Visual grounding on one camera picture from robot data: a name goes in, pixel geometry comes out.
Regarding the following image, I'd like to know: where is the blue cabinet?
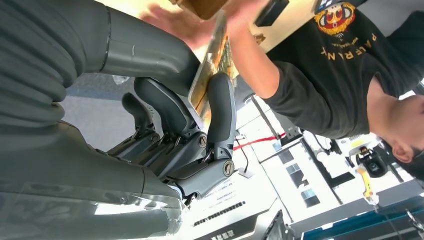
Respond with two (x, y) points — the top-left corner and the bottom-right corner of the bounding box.
(299, 195), (424, 240)

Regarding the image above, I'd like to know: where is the black camera unit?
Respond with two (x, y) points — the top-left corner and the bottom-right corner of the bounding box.
(355, 147), (389, 179)

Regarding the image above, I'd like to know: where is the flat black device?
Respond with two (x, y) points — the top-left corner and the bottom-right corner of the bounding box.
(254, 0), (290, 28)

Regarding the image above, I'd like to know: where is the person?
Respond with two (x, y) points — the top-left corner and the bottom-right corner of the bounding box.
(263, 0), (424, 181)

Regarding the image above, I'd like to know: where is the red strap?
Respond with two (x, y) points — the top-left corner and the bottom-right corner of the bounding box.
(233, 132), (286, 152)

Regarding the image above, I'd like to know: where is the yellow handheld tool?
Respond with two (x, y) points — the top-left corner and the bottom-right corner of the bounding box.
(357, 165), (380, 206)

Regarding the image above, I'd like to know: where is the white printed sign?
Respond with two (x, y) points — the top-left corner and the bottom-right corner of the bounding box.
(185, 175), (279, 240)

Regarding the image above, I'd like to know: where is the ribbed grey right arm sleeve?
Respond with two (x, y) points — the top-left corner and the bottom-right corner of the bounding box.
(0, 0), (112, 140)

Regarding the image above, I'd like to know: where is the black cable with white base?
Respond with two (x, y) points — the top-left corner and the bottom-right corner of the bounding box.
(235, 139), (255, 179)

